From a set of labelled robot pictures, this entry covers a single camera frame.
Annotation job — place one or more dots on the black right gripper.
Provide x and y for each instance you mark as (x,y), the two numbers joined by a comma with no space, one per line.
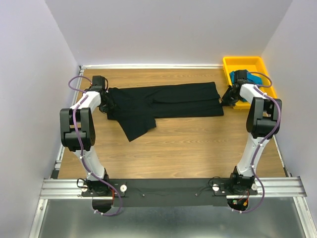
(226,101)

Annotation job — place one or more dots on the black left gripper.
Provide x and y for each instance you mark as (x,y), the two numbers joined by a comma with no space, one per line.
(108,108)

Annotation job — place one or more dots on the black t shirt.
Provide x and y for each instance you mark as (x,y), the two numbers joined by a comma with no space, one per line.
(136,109)

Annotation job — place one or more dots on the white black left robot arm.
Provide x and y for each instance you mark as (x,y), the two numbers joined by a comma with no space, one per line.
(78,134)

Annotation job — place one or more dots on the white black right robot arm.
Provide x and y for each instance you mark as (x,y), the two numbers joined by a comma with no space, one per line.
(263,122)

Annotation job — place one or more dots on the teal t shirt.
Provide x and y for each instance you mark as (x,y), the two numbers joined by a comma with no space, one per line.
(255,78)

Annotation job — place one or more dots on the yellow plastic bin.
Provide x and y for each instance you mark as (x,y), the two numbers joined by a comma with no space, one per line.
(251,64)

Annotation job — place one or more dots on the aluminium back edge rail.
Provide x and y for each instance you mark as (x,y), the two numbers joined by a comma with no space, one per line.
(152,66)

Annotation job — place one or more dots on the aluminium left side rail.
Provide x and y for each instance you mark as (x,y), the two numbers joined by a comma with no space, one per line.
(67,134)

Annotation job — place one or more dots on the aluminium front frame rail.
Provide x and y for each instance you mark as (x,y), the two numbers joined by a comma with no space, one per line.
(274,187)

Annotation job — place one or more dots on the black mounting base plate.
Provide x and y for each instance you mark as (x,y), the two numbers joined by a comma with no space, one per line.
(126,193)

